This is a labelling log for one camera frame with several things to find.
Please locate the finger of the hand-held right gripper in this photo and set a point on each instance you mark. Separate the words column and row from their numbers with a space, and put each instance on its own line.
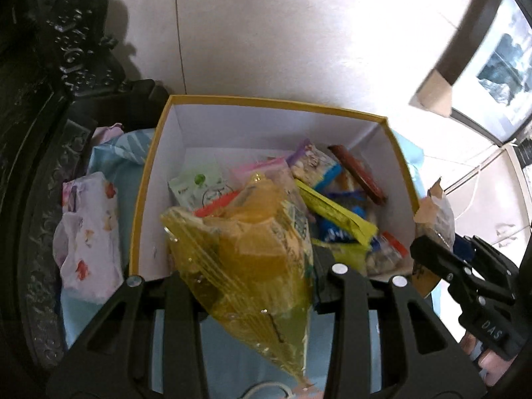
column 440, row 259
column 486, row 257

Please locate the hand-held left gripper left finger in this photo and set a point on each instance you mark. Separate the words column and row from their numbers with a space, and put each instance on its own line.
column 183, row 303

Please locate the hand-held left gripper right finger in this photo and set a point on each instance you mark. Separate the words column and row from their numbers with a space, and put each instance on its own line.
column 345, row 299

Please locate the brown cracker packet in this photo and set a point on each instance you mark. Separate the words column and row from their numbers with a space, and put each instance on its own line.
column 436, row 216

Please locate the yellow bread packet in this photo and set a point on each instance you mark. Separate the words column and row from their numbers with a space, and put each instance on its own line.
column 245, row 257

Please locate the yellow cardboard box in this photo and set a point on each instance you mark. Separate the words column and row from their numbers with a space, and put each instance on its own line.
column 174, row 133

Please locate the person's right hand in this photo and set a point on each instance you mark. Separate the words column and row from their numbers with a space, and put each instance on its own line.
column 486, row 361

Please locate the white triangular printed packet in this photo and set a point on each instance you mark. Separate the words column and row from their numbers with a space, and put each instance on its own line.
column 388, row 255

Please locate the white cabinet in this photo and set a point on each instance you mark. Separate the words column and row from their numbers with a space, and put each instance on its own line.
column 494, row 191

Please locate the blue snack packet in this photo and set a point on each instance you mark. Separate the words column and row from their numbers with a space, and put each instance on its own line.
column 341, row 228

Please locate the thin yellow snack bar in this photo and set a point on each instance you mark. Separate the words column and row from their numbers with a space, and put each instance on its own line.
column 336, row 212

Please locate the floral tissue pack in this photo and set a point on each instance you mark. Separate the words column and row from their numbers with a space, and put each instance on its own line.
column 89, row 237

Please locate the dark red snack bar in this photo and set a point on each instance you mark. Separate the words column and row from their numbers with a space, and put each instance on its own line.
column 357, row 174

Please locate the pale green snack packet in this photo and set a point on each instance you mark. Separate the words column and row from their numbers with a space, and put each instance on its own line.
column 195, row 185

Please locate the purple peanut packet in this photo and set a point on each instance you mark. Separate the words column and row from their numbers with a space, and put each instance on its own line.
column 311, row 162

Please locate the pink round cracker packet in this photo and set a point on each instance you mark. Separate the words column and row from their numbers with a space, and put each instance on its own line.
column 257, row 170

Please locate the light blue printed tablecloth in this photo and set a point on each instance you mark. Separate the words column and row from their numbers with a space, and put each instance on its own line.
column 124, row 162

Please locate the cardboard corner protector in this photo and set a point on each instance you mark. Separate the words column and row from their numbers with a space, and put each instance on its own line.
column 434, row 91

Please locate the framed painting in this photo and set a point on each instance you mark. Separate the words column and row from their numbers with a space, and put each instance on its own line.
column 503, row 54

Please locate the dark carved wooden furniture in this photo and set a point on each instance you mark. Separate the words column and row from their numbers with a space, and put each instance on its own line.
column 37, row 133

